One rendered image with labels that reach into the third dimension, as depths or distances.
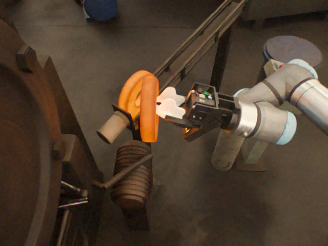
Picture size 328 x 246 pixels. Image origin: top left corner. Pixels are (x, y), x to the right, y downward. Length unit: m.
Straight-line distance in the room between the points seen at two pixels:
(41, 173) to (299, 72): 0.68
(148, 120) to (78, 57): 1.69
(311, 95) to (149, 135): 0.42
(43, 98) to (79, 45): 2.03
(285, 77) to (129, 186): 0.57
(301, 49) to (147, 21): 1.41
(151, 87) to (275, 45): 1.14
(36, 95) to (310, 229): 1.41
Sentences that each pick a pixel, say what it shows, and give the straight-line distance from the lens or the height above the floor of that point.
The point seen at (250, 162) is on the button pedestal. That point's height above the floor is 0.02.
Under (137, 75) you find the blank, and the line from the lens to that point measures 0.77.
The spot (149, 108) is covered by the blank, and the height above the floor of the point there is 0.89.
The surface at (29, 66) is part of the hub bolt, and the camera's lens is 0.27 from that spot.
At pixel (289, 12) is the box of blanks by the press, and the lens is 2.61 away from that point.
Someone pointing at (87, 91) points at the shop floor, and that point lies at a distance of 1.89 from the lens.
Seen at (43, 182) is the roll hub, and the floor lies 1.03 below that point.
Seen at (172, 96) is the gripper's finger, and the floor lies 0.86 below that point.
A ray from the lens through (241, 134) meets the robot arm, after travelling 0.65.
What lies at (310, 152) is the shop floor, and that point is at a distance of 1.75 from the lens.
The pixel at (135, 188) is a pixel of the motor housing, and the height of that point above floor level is 0.53.
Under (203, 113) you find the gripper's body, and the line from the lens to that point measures 0.58.
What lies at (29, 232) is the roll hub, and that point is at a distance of 0.33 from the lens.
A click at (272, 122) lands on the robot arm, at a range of 0.67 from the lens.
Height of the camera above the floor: 1.30
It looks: 53 degrees down
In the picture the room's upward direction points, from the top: straight up
